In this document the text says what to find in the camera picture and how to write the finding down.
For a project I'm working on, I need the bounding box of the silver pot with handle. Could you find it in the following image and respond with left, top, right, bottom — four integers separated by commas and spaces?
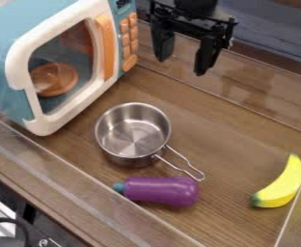
94, 102, 206, 182

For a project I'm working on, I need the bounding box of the yellow toy banana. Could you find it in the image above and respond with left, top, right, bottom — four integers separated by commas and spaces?
250, 153, 301, 208

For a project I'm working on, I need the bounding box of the blue white toy microwave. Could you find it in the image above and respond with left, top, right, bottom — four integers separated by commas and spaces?
0, 0, 137, 136

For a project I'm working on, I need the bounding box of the purple toy eggplant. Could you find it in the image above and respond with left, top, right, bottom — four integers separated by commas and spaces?
113, 177, 200, 206

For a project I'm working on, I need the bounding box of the black cable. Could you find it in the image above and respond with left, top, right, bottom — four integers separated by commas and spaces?
0, 217, 32, 247

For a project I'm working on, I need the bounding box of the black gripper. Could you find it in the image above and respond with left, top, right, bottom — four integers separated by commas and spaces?
149, 0, 238, 76

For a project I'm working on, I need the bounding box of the orange plate inside microwave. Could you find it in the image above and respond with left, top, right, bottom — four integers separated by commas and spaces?
29, 63, 78, 97

